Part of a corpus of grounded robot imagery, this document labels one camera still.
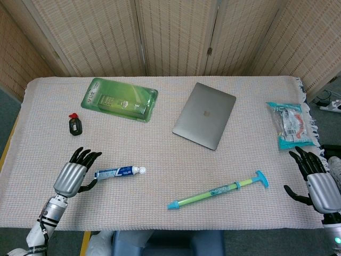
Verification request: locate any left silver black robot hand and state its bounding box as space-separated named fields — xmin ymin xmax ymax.
xmin=53 ymin=147 xmax=103 ymax=198

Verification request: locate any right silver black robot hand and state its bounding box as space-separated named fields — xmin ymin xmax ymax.
xmin=283 ymin=146 xmax=341 ymax=214

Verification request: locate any blue white toothpaste tube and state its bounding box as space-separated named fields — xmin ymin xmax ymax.
xmin=94 ymin=165 xmax=147 ymax=182

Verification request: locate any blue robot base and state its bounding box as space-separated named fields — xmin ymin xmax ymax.
xmin=110 ymin=229 xmax=226 ymax=256

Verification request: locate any white sneaker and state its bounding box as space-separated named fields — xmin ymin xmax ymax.
xmin=327 ymin=156 xmax=341 ymax=185

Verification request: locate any black box by sneaker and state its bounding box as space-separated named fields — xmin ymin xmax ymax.
xmin=319 ymin=144 xmax=341 ymax=161

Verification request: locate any small black bottle red cap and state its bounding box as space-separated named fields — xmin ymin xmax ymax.
xmin=68 ymin=113 xmax=83 ymax=137

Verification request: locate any teal plastic snack bag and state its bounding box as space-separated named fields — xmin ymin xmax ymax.
xmin=266 ymin=101 xmax=315 ymax=151

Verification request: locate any pink woven tablecloth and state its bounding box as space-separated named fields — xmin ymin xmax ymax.
xmin=0 ymin=76 xmax=334 ymax=231

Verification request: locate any white power strip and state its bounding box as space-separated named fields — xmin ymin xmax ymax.
xmin=319 ymin=99 xmax=341 ymax=113

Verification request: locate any green blister pack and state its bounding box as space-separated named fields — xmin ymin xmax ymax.
xmin=80 ymin=77 xmax=159 ymax=124

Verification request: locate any green blue toy syringe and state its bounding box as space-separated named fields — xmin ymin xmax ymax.
xmin=167 ymin=170 xmax=269 ymax=211

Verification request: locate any grey closed laptop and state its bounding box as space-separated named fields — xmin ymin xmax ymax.
xmin=172 ymin=82 xmax=237 ymax=151

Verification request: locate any woven bamboo folding screen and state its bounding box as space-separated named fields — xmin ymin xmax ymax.
xmin=0 ymin=0 xmax=341 ymax=102

